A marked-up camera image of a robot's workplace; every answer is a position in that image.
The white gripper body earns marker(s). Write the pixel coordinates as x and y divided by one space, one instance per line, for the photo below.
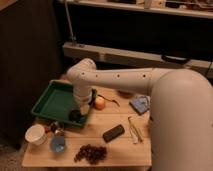
83 103

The dark brush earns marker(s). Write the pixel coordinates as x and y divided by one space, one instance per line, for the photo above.
75 115

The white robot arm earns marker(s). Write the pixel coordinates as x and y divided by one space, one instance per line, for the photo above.
181 110

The green plastic tray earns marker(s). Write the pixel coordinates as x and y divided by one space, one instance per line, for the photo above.
57 102

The dark thin stick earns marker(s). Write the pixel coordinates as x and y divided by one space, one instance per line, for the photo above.
109 100

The apple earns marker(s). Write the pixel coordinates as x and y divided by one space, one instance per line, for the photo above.
99 103

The small metal cup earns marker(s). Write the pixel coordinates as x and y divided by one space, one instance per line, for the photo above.
56 126

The black rectangular block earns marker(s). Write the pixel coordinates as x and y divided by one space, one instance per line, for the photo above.
113 133

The light wooden shelf beam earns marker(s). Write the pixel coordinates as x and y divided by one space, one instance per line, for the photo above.
132 58

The blue cup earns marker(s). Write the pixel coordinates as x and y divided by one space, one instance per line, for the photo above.
57 144

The blue folded cloth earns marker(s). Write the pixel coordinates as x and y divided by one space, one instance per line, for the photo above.
140 104

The bunch of dark grapes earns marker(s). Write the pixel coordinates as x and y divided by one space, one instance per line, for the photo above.
92 154

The white cup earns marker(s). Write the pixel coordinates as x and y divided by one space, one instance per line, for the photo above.
36 134

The upper shelf board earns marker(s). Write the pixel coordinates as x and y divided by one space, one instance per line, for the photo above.
168 11

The metal pole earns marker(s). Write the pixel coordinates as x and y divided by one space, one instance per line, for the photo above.
72 37

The black handle on shelf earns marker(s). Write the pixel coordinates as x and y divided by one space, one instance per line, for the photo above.
175 60

